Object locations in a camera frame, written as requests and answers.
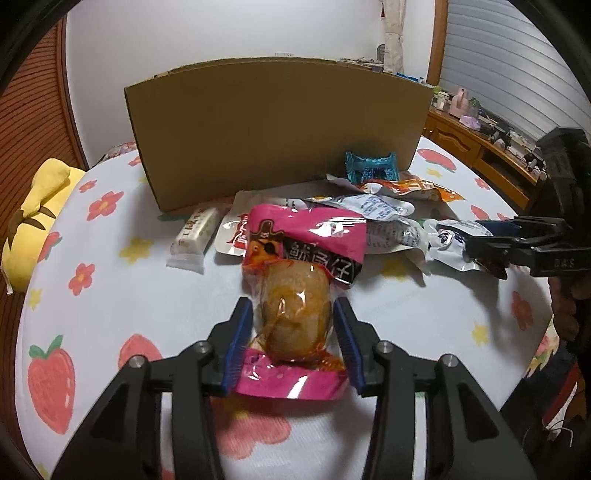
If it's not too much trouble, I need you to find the brown cardboard box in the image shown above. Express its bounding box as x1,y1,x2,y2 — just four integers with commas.
124,56,435,214

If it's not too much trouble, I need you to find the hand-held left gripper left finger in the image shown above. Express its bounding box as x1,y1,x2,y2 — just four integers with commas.
51,296,254,480

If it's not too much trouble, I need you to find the cream snack bar packet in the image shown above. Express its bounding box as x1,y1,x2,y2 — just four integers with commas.
166,206,220,274

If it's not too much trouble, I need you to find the person's right hand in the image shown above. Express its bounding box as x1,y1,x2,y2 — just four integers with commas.
549,277,583,355

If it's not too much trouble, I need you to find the white and orange snack packet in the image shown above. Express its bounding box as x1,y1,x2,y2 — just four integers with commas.
325,173,466,204

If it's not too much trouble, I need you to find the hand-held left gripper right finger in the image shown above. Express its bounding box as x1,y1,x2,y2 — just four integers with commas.
333,296,539,480

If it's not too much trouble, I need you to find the beige curtain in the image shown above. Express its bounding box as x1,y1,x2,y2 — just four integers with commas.
381,0,407,75

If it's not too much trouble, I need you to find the fruit and flower print bedsheet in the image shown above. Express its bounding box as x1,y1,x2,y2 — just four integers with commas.
16,138,561,480

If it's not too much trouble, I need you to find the wooden window frame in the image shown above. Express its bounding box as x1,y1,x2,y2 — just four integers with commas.
425,0,451,86

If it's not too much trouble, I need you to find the white packet with red label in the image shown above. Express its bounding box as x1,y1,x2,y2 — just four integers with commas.
215,189,296,257

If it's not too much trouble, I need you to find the white packet with blue logo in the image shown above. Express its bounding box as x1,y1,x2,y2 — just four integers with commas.
422,218,492,273

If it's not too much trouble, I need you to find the grey window blind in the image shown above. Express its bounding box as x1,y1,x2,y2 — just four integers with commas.
438,0,591,139

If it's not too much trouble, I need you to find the teal plastic object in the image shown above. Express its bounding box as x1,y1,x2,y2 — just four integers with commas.
345,151,400,184

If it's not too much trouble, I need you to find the pink snack packet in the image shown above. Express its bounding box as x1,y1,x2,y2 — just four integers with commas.
235,203,368,401

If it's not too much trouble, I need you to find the yellow plush toy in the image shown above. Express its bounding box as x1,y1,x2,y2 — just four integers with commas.
0,158,86,296

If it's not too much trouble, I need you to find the wooden desk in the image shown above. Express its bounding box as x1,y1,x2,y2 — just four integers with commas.
422,108,548,210

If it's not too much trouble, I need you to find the wooden slatted headboard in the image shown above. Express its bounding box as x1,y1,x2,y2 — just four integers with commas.
0,23,90,462

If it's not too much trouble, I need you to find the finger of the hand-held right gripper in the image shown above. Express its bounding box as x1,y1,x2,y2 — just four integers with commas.
475,216,568,245
464,239,535,280

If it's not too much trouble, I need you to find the silver printed foil packet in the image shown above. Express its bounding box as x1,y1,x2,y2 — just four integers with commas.
302,194,416,221

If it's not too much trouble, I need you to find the floral patterned cloth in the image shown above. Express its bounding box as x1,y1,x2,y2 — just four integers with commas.
104,141,139,162

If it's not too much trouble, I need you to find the person's dark clothing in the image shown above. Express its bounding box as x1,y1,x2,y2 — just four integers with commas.
501,346,591,480

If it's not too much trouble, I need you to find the clutter of small desk items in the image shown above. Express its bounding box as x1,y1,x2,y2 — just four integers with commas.
434,85,546,181

